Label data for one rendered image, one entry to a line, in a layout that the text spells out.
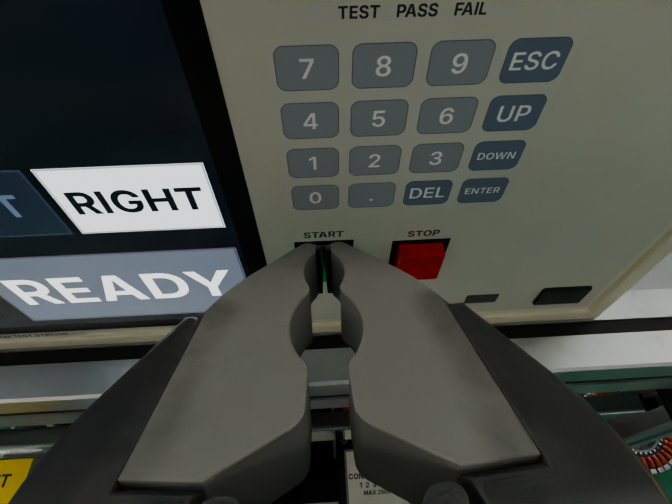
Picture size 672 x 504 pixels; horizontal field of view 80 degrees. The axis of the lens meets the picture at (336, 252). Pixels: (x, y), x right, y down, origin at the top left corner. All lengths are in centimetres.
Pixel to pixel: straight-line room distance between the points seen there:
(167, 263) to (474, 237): 12
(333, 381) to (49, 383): 14
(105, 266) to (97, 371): 8
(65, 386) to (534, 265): 23
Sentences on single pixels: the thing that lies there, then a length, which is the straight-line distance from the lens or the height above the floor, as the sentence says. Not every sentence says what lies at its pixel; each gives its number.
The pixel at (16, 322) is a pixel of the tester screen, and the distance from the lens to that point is 25.
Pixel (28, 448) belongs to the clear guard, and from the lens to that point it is 31.
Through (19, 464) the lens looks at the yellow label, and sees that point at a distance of 31.
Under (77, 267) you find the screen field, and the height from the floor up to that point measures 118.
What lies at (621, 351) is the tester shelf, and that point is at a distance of 26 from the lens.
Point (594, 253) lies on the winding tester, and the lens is 20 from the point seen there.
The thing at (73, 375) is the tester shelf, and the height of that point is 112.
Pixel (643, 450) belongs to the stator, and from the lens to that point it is 65.
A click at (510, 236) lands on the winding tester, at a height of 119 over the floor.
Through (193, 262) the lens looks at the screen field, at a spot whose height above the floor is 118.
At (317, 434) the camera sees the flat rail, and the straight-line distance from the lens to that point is 29.
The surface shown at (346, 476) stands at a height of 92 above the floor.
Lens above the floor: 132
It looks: 54 degrees down
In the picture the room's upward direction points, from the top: straight up
